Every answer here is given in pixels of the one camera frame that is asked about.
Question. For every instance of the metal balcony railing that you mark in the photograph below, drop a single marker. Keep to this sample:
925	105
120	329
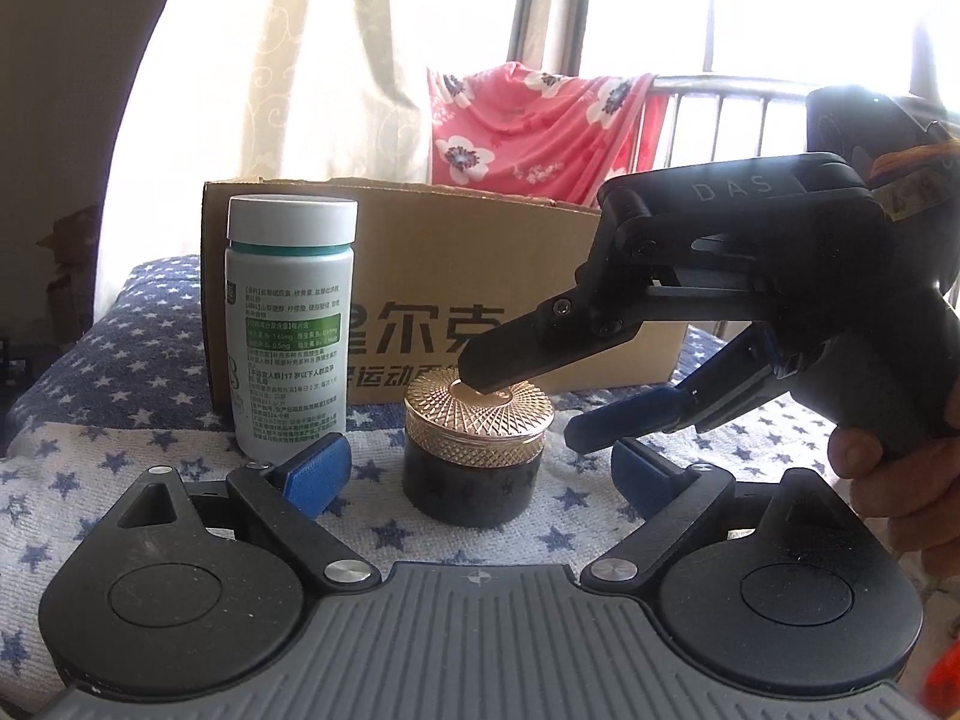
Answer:
703	118

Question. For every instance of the cream patterned curtain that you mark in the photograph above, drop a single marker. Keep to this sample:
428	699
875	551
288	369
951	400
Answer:
297	89

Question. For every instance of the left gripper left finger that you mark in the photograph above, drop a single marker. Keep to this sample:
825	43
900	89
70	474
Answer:
184	587

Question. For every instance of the black jar gold lid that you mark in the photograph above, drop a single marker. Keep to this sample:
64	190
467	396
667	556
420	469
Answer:
471	460

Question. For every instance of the brown cardboard box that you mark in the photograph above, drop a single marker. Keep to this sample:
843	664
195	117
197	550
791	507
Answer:
434	266

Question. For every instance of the stacked cardboard boxes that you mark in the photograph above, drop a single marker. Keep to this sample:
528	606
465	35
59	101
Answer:
73	241

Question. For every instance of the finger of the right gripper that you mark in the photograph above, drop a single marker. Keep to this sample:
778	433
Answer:
743	375
567	328

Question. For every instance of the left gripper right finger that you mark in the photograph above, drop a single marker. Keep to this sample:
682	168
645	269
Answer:
777	587

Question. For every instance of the red floral cloth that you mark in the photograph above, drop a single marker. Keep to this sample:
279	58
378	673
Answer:
518	131

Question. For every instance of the white supplement bottle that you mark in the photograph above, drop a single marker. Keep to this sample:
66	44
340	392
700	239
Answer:
288	273

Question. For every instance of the person's right hand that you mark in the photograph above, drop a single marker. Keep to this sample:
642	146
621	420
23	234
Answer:
917	495

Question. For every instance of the blue star-patterned cloth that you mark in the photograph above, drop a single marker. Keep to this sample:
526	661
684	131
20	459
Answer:
496	629

